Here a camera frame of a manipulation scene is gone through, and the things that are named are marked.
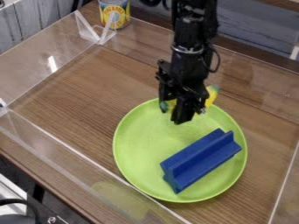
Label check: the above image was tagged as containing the yellow labelled tin can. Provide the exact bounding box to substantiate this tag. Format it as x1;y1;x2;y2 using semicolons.
97;0;131;30

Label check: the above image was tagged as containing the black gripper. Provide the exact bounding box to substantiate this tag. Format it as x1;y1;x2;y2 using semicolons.
155;47;211;125

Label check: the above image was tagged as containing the yellow toy banana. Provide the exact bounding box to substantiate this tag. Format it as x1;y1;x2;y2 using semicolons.
159;85;220;113

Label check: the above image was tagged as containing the clear acrylic enclosure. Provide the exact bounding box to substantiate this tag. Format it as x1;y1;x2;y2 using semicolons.
0;9;299;224

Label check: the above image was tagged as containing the blue plastic block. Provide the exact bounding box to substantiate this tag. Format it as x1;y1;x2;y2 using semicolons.
160;129;242;193

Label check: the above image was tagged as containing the black device with knob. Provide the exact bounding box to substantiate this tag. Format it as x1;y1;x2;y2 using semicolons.
0;200;91;224

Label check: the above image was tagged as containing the black cable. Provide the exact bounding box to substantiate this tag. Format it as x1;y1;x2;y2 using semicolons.
0;199;41;220

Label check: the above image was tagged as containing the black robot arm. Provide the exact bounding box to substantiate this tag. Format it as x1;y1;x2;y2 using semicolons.
139;0;220;125

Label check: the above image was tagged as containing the green round plate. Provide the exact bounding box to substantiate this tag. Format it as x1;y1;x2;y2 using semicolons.
113;99;248;203

